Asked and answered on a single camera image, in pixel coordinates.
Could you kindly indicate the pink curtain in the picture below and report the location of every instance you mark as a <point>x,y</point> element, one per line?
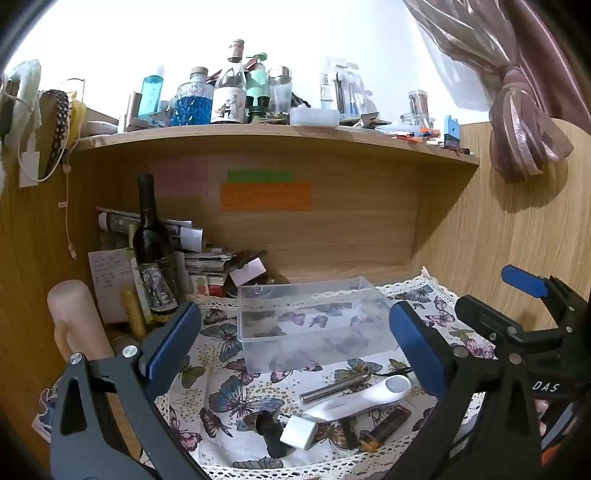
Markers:
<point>521,115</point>

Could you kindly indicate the mint green bottle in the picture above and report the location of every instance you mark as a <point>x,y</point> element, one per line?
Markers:
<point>257,87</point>

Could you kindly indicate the butterfly print tablecloth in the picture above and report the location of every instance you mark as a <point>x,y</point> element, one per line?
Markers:
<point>240,397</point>

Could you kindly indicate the yellow candle stick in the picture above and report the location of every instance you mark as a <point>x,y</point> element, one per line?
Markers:
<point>132,314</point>

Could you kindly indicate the small blue object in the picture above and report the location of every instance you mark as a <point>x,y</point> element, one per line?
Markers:
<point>451,131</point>

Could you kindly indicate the dark wine bottle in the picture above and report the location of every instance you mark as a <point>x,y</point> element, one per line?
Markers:
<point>152,240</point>

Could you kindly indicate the tall light blue bottle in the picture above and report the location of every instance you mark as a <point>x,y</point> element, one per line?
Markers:
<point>150,94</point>

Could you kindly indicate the orange sticky note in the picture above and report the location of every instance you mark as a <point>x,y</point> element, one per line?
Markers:
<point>265,197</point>

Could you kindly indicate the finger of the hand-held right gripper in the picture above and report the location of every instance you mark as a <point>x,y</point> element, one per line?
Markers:
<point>485,318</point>
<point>522,281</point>

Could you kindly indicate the clear tool packaging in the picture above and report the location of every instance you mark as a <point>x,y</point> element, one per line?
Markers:
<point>341,87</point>

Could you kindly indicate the white plastic box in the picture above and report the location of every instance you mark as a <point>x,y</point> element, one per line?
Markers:
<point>314,116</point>

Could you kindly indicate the bunch of pens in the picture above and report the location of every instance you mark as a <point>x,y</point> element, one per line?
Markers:
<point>415,135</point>

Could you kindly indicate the brown lighter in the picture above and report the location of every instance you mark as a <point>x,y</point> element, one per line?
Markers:
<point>385,428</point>

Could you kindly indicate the white handwritten note paper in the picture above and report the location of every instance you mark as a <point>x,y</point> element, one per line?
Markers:
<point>108,281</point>

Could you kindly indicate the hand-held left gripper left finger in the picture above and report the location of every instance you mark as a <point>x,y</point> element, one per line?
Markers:
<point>173,342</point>

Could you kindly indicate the faceted glass bottle blue liquid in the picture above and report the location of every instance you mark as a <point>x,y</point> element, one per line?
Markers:
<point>193,108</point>

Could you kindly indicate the silver metal tube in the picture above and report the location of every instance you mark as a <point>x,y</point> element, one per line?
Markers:
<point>332,388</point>

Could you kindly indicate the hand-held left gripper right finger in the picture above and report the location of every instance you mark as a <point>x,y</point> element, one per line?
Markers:
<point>412,342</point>

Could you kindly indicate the blue cartoon sticker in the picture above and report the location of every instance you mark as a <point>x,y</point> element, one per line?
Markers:
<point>44,410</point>

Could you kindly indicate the white charger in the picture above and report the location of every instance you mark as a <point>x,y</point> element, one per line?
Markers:
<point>28,168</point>

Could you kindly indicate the clear bottle silver cap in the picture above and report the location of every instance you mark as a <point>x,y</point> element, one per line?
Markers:
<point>280,92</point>

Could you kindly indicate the white plastic handheld device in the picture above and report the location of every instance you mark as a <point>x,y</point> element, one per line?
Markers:
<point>364,397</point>

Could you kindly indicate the green sticky note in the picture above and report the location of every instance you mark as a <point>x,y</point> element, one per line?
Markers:
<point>258,176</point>

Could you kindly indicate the clear plastic container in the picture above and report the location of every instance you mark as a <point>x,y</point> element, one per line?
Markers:
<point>314,323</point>

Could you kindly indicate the stack of booklets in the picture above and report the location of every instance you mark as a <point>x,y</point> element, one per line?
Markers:
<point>205,267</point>

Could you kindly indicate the folded white card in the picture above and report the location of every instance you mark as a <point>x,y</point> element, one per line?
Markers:
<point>247,273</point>

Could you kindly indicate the pale pink cylinder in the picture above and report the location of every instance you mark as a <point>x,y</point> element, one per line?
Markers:
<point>76,318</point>

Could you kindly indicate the white fluffy cloth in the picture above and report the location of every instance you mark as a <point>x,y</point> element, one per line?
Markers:
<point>23,92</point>

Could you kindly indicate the rolled newspaper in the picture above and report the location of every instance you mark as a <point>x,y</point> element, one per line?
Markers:
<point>115,224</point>

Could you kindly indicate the cardboard tube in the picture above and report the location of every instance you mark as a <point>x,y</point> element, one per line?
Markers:
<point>132,108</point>

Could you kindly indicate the small white box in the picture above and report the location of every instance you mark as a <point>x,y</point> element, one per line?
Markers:
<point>299,431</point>

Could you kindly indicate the small black object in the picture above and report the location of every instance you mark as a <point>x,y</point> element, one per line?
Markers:
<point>270,429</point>

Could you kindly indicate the patterned braided band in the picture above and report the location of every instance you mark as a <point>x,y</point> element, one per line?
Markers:
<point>61,120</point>

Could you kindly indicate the glass jar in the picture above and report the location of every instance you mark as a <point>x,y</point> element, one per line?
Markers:
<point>418,106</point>

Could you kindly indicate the clear bottle white label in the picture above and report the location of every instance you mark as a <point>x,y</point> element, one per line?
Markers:
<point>228,104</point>

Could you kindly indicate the pink sticky note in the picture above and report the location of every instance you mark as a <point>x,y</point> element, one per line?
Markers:
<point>180,177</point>

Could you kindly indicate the wooden shelf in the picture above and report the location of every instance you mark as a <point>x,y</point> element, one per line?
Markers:
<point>277,136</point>

